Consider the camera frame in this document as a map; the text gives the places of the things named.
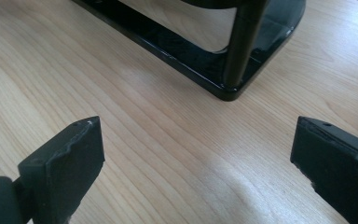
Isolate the black shoe rack red top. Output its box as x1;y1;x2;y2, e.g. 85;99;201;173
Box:
71;0;307;102

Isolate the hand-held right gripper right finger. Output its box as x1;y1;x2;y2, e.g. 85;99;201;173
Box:
290;116;358;224

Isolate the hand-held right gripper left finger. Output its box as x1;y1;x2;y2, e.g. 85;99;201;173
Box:
12;116;105;224

